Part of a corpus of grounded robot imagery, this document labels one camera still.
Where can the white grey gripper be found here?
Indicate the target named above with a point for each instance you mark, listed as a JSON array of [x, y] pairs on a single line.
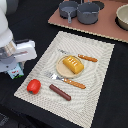
[[13, 53]]

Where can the red toy pepper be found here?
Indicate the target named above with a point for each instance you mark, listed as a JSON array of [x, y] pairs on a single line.
[[34, 86]]

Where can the yellow toy pastry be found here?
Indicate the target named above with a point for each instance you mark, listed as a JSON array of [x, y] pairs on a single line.
[[73, 64]]

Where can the brown toy sausage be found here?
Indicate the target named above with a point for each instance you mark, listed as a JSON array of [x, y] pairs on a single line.
[[60, 92]]

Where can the large grey pot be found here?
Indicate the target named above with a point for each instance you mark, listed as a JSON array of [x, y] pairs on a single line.
[[87, 13]]

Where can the small milk carton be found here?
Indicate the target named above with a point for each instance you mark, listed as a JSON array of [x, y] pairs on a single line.
[[16, 72]]

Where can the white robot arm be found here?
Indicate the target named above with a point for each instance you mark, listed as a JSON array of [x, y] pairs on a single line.
[[7, 7]]

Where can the round beige plate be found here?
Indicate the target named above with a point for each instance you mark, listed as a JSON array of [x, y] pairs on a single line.
[[63, 70]]

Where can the beige woven placemat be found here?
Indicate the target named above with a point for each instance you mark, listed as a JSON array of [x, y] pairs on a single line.
[[81, 108]]

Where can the small grey saucepan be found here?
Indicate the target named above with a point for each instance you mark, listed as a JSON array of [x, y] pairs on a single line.
[[68, 9]]

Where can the pink toy stove board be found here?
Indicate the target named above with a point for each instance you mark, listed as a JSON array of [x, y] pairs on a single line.
[[104, 27]]

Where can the cream bowl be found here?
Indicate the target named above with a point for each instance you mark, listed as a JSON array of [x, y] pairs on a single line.
[[122, 15]]

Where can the fork with orange handle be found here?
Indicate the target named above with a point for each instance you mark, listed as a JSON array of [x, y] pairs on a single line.
[[71, 82]]

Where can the knife with orange handle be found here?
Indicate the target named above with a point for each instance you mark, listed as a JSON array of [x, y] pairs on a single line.
[[80, 56]]

